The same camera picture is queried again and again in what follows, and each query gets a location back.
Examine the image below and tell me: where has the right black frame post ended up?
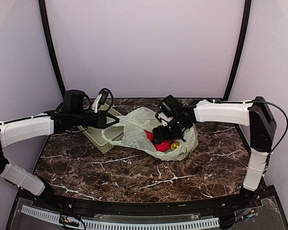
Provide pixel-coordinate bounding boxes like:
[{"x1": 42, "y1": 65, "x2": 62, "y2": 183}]
[{"x1": 223, "y1": 0, "x2": 252, "y2": 101}]

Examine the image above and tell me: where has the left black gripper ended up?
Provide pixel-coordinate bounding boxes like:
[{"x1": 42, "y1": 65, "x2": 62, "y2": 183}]
[{"x1": 71, "y1": 110, "x2": 120, "y2": 128}]

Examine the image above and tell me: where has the white slotted cable duct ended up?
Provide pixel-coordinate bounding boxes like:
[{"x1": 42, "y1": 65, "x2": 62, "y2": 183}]
[{"x1": 21, "y1": 205, "x2": 220, "y2": 230}]

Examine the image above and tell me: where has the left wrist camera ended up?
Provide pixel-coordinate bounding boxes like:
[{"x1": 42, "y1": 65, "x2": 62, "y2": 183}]
[{"x1": 62, "y1": 88, "x2": 115, "y2": 113}]

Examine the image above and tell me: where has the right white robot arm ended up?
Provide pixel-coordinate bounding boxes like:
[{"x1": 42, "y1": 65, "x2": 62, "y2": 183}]
[{"x1": 153, "y1": 95, "x2": 276, "y2": 208}]

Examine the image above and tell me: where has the light green perforated basket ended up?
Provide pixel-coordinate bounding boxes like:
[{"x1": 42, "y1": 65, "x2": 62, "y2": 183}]
[{"x1": 78, "y1": 103, "x2": 125, "y2": 154}]

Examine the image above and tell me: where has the black front table rail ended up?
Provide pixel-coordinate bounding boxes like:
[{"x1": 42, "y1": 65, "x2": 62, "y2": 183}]
[{"x1": 31, "y1": 189, "x2": 262, "y2": 222}]

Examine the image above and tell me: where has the left black frame post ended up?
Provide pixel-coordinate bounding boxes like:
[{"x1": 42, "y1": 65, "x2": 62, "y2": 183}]
[{"x1": 38, "y1": 0, "x2": 66, "y2": 98}]

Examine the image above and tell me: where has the red toy fruit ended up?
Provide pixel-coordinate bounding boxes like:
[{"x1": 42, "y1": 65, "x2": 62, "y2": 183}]
[{"x1": 145, "y1": 130, "x2": 155, "y2": 142}]

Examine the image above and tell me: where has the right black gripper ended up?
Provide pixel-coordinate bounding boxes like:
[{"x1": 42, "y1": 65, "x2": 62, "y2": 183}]
[{"x1": 153, "y1": 116, "x2": 189, "y2": 143}]

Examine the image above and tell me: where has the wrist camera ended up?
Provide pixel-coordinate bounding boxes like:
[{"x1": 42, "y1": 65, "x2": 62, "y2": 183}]
[
  {"x1": 155, "y1": 95, "x2": 183, "y2": 127},
  {"x1": 62, "y1": 88, "x2": 115, "y2": 113}
]

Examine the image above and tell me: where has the black frame post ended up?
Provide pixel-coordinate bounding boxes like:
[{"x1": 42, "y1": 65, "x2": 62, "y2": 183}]
[
  {"x1": 38, "y1": 0, "x2": 66, "y2": 98},
  {"x1": 223, "y1": 0, "x2": 252, "y2": 101}
]

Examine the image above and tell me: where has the light green plastic bag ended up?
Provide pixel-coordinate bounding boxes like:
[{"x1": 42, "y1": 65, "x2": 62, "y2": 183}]
[{"x1": 101, "y1": 107, "x2": 199, "y2": 161}]

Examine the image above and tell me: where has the yellow toy fruit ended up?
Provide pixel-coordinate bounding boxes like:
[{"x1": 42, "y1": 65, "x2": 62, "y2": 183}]
[{"x1": 170, "y1": 141, "x2": 180, "y2": 150}]

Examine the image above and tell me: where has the red toy apple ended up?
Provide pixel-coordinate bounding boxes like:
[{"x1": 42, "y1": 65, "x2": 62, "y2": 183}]
[{"x1": 154, "y1": 141, "x2": 171, "y2": 152}]

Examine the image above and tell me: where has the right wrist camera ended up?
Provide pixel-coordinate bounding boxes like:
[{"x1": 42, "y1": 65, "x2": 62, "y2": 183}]
[{"x1": 155, "y1": 95, "x2": 183, "y2": 127}]

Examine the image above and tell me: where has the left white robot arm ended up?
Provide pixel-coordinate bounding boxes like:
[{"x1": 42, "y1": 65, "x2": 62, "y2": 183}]
[{"x1": 0, "y1": 110, "x2": 119, "y2": 209}]

